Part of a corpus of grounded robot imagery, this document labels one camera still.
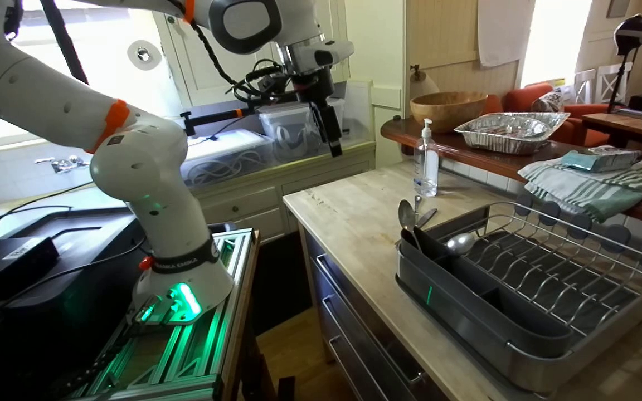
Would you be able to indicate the steel dish rack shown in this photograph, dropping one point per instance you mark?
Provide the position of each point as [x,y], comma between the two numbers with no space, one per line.
[529,290]

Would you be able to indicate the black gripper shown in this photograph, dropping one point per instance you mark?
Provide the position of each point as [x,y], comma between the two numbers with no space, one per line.
[316,87]

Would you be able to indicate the aluminium foil tray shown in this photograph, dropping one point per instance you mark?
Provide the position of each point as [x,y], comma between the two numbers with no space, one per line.
[510,131]

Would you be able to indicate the wooden bowl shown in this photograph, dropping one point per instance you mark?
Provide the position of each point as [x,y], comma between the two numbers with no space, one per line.
[445,110]

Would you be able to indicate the green lit robot base rail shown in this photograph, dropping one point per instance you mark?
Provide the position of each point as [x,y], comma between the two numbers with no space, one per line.
[190,361]

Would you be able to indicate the black electronics box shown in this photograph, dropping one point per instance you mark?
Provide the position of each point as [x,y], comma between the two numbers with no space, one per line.
[23,260]

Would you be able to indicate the clear sanitizer pump bottle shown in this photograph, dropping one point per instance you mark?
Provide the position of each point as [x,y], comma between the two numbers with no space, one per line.
[429,162]

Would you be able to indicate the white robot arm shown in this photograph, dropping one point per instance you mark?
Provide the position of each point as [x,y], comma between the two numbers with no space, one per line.
[137,157]

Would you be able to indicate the silver spoon in rack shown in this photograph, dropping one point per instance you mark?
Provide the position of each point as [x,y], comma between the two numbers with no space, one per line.
[406,214]

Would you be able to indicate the striped dish towels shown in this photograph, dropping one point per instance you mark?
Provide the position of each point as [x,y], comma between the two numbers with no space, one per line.
[599,180]

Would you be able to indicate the black camera on boom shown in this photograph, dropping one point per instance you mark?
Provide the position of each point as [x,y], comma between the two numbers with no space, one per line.
[626,38]

